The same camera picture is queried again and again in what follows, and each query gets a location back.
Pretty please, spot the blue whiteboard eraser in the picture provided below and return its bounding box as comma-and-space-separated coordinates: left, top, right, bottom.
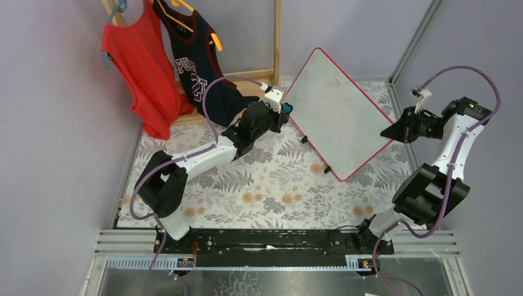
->
282, 103, 293, 115

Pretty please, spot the pink framed whiteboard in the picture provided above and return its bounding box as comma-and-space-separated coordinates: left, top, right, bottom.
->
284, 47, 394, 181

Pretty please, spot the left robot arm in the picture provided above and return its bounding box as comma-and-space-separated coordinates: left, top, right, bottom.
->
133, 102, 293, 241

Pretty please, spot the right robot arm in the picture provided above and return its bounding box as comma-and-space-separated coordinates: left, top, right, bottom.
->
354, 97, 491, 252

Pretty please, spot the floral table mat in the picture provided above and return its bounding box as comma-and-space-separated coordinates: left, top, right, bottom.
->
116, 81, 413, 229

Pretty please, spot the wooden clothes rack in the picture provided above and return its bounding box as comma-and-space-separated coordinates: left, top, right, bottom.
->
100, 0, 282, 126

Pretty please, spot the navy basketball jersey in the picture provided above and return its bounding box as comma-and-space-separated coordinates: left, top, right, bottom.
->
153, 1, 259, 127

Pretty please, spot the red tank top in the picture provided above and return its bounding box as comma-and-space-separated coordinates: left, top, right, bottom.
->
101, 1, 195, 140

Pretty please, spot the yellow clothes hanger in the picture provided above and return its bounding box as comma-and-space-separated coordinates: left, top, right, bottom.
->
157, 1, 223, 52

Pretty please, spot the teal clothes hanger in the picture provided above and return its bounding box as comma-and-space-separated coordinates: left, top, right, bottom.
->
100, 0, 128, 70

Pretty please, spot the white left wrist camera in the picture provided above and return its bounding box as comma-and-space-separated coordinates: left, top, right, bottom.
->
260, 83, 284, 113

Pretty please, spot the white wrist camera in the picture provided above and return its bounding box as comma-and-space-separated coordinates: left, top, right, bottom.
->
411, 87, 432, 114
260, 83, 284, 113

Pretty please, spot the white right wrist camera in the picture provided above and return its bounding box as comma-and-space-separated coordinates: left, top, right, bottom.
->
411, 87, 432, 114

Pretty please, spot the wire whiteboard stand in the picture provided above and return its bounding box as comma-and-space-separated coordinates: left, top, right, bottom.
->
300, 136, 332, 175

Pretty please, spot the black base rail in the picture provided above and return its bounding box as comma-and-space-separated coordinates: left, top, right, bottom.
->
154, 228, 394, 268

